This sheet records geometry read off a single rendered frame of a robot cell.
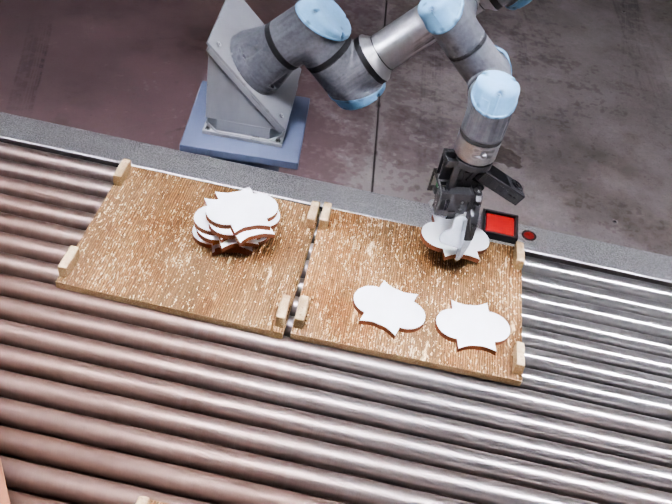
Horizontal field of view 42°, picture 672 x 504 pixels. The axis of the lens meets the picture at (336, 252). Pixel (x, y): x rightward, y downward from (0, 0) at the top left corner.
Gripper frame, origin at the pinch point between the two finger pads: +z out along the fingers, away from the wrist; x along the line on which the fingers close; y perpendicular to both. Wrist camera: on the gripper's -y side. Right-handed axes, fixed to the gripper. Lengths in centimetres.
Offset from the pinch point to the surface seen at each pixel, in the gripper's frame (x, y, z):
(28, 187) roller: -20, 81, 10
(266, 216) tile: -2.5, 36.3, -1.0
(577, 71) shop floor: -224, -139, 98
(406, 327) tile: 18.7, 12.0, 4.8
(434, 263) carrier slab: 1.3, 2.9, 5.9
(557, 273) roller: 1.4, -23.4, 7.5
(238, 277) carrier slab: 5.5, 41.0, 7.1
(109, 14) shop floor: -251, 79, 106
